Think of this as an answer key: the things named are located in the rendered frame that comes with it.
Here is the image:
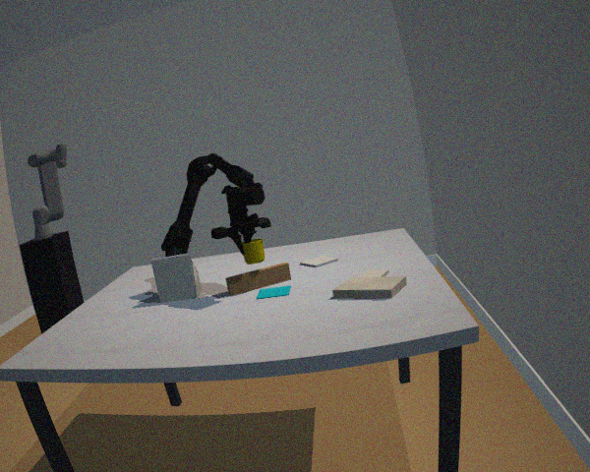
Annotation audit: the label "tan flat rectangular block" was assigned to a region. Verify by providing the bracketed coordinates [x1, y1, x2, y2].
[332, 276, 407, 299]

